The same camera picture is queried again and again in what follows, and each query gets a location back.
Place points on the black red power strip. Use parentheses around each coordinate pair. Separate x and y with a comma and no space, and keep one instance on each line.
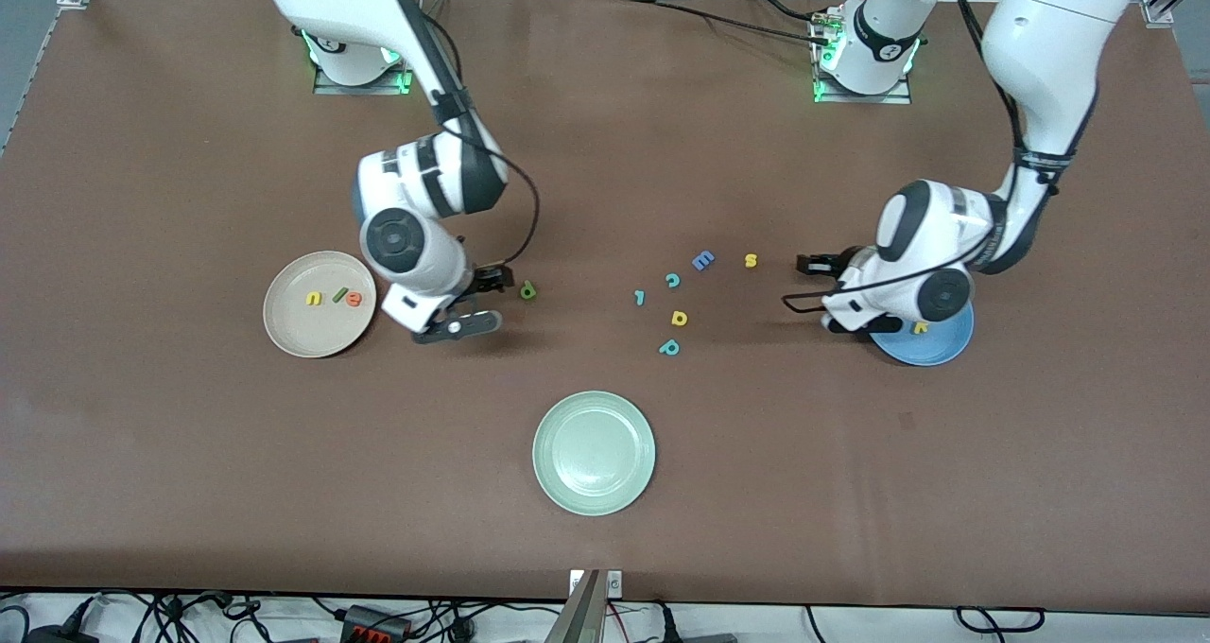
(373,621)

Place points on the black power adapter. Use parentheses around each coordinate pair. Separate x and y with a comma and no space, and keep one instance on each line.
(57,635)

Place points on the blue foam letter E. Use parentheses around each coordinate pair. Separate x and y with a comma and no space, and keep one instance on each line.
(700,262)

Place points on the white bracket plate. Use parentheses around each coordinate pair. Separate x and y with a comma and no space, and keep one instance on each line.
(614,583)

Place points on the beige round plate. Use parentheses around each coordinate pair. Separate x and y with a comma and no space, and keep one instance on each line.
(302,331)

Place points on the blue round plate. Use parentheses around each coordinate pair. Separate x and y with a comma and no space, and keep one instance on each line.
(936,350)

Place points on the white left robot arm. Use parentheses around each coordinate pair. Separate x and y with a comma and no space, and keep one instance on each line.
(1049,47)

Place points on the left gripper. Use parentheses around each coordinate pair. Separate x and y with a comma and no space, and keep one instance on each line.
(840,262)

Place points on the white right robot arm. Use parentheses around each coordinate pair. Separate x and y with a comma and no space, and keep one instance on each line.
(350,0)

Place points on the brown table cover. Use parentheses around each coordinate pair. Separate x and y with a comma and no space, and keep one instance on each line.
(605,151)

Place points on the grey metal mount bar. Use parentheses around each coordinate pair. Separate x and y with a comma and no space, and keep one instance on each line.
(581,615)

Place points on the pale green round plate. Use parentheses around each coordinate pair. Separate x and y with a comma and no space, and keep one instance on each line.
(594,454)

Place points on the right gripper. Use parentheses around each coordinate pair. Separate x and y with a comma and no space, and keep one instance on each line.
(486,278)

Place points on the black plug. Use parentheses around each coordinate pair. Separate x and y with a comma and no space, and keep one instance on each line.
(666,624)

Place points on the teal foam letter p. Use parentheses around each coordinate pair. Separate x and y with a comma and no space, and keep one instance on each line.
(664,349)

